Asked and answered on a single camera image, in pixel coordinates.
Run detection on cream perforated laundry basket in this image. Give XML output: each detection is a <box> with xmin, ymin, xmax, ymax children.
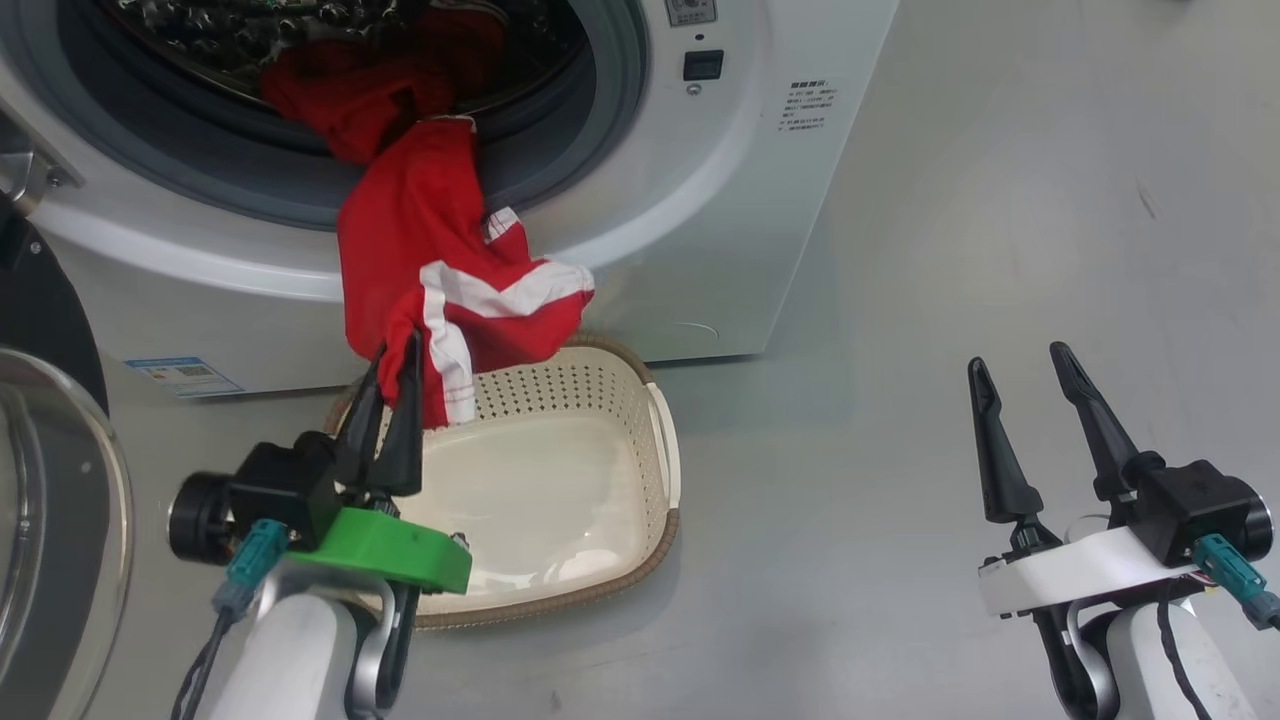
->
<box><xmin>325</xmin><ymin>335</ymin><xmax>683</xmax><ymax>631</ymax></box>

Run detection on right arm cable teal connector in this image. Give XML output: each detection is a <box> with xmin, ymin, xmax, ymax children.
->
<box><xmin>1192</xmin><ymin>533</ymin><xmax>1280</xmax><ymax>631</ymax></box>

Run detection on black door with glass bowl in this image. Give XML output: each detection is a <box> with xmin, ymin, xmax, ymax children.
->
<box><xmin>0</xmin><ymin>190</ymin><xmax>136</xmax><ymax>720</ymax></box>

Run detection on grey rubber door gasket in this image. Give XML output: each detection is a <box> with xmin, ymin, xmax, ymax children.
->
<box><xmin>0</xmin><ymin>0</ymin><xmax>651</xmax><ymax>233</ymax></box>

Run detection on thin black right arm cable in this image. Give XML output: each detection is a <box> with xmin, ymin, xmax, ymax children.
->
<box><xmin>1155</xmin><ymin>590</ymin><xmax>1216</xmax><ymax>720</ymax></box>

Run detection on metal door hinge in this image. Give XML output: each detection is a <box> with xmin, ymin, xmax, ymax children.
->
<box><xmin>0</xmin><ymin>150</ymin><xmax>81</xmax><ymax>217</ymax></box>

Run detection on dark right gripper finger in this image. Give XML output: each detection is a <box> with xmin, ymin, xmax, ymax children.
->
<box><xmin>1048</xmin><ymin>341</ymin><xmax>1167</xmax><ymax>503</ymax></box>
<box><xmin>967</xmin><ymin>357</ymin><xmax>1061</xmax><ymax>553</ymax></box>

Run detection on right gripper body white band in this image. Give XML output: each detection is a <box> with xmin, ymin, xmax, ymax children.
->
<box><xmin>978</xmin><ymin>497</ymin><xmax>1277</xmax><ymax>619</ymax></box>

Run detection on left arm cable teal connector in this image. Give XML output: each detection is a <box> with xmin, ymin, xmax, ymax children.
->
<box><xmin>170</xmin><ymin>518</ymin><xmax>291</xmax><ymax>720</ymax></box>

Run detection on white front-load washing machine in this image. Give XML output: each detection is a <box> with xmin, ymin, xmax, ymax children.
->
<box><xmin>0</xmin><ymin>0</ymin><xmax>901</xmax><ymax>397</ymax></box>

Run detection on blue energy label sticker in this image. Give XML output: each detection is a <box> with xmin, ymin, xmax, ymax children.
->
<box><xmin>125</xmin><ymin>355</ymin><xmax>246</xmax><ymax>399</ymax></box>

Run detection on arm cable teal connector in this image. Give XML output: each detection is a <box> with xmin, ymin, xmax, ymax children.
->
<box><xmin>1192</xmin><ymin>533</ymin><xmax>1280</xmax><ymax>631</ymax></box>
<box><xmin>170</xmin><ymin>518</ymin><xmax>291</xmax><ymax>720</ymax></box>

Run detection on red garment with white stripes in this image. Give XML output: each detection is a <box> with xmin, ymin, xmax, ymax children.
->
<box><xmin>262</xmin><ymin>10</ymin><xmax>597</xmax><ymax>429</ymax></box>

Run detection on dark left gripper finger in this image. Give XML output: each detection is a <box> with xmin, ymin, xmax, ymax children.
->
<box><xmin>335</xmin><ymin>345</ymin><xmax>387</xmax><ymax>491</ymax></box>
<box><xmin>375</xmin><ymin>330</ymin><xmax>427</xmax><ymax>498</ymax></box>

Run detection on steel washer drum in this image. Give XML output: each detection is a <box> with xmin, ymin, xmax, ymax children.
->
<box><xmin>100</xmin><ymin>0</ymin><xmax>591</xmax><ymax>113</ymax></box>

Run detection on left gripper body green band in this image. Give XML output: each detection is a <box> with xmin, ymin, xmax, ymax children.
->
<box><xmin>168</xmin><ymin>472</ymin><xmax>473</xmax><ymax>594</ymax></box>

